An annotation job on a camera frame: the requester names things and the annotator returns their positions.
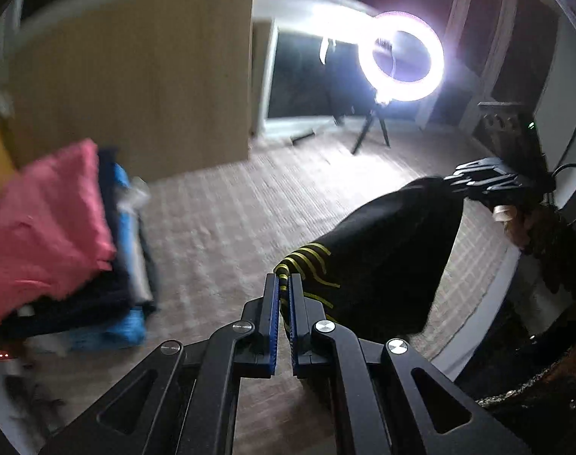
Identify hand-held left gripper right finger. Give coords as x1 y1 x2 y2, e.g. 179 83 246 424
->
289 274 535 455

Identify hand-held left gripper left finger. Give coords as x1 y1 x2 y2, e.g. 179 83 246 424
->
39 272 281 455

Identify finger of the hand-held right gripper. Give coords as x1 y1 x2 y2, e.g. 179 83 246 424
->
442 171 528 206
451 156 509 178

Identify black shorts yellow stripes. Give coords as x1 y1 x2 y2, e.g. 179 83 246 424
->
273 176 465 344

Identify person's right hand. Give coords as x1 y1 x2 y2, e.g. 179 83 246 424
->
491 204 537 253

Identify plaid mat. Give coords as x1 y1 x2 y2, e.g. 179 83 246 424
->
27 128 521 455

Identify grey garment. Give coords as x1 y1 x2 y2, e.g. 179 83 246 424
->
127 209 155 304

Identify white garment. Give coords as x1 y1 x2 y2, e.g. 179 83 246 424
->
116 176 150 212

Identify person's dark patterned clothing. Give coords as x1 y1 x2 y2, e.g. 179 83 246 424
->
472 204 576 455

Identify pink shirt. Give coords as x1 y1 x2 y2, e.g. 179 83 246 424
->
0 138 118 329

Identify white power strip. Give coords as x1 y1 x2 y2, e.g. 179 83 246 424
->
0 348 23 380

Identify light wooden board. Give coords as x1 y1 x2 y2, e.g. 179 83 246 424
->
6 0 255 181

